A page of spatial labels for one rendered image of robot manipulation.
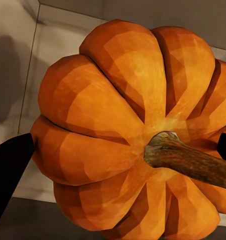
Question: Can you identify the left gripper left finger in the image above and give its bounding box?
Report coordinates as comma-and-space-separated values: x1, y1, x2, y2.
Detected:
0, 133, 35, 218

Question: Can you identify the pumpkin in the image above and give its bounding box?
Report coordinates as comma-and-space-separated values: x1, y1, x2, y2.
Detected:
30, 19, 226, 240

